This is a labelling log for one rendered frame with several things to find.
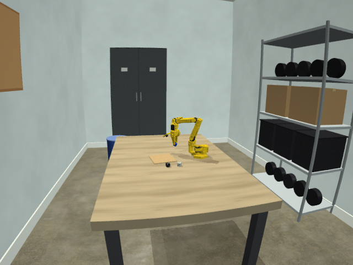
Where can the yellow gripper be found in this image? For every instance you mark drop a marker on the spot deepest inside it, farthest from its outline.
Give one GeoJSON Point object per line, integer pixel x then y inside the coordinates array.
{"type": "Point", "coordinates": [174, 135]}

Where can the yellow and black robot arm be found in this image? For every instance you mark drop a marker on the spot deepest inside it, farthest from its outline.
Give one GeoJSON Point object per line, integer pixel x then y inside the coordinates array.
{"type": "Point", "coordinates": [200, 151]}

